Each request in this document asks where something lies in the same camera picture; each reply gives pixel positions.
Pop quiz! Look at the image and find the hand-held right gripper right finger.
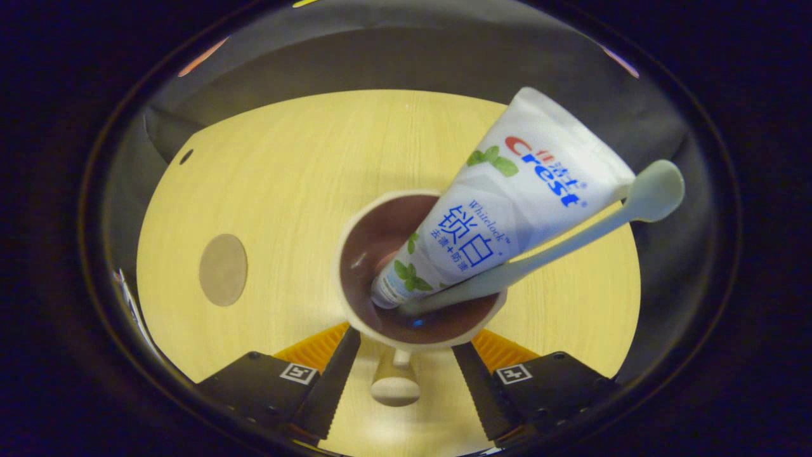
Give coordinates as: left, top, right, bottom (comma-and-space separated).
452, 329, 616, 445

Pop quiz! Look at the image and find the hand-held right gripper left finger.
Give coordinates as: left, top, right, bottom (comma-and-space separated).
197, 322, 362, 445

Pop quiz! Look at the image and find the beige cup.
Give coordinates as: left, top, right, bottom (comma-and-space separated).
335, 189, 508, 407

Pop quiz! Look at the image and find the round brown coaster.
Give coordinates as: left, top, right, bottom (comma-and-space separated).
199, 234, 248, 307

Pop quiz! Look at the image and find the white toothpaste tube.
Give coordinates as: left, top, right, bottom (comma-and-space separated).
370, 87, 636, 310

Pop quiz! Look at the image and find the pale green toothbrush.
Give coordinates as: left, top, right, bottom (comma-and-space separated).
398, 159, 686, 317

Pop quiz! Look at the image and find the wooden desktop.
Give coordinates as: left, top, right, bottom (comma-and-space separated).
136, 89, 641, 457

